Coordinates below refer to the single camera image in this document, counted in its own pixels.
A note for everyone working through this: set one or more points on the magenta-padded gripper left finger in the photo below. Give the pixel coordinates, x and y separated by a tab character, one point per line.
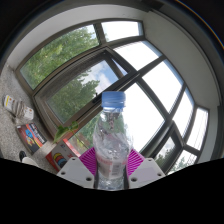
75	171

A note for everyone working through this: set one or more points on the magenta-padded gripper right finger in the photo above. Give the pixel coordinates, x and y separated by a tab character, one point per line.
148	171

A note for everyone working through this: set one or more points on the clear blue-capped water bottle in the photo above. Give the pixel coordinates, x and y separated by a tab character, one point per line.
111	140

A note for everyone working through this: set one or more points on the potted plant in white pot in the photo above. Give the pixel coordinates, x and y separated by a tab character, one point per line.
65	130

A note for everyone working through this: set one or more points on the dark book with colourful cover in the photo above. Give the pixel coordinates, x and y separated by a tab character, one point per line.
31	136

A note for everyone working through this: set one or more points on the white bundled paper package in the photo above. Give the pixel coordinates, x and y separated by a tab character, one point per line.
18	107

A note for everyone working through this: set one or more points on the dark-framed bay window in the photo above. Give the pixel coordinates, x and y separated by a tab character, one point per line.
143	66

